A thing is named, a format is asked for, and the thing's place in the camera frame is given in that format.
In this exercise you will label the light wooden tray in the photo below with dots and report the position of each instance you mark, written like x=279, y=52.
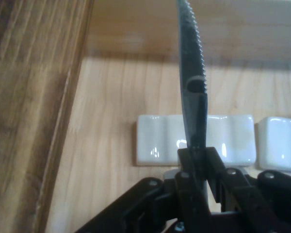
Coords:
x=126, y=92

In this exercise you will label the serrated steel knife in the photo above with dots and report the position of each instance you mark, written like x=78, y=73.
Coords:
x=190, y=48

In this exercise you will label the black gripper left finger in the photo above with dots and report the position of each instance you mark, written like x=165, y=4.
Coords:
x=186, y=160

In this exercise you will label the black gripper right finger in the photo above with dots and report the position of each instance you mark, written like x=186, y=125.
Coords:
x=214, y=162

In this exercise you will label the dark wooden board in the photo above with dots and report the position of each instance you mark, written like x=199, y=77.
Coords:
x=26, y=97

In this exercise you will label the white ceramic cutlery rest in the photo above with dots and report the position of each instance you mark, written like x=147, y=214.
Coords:
x=157, y=138
x=279, y=143

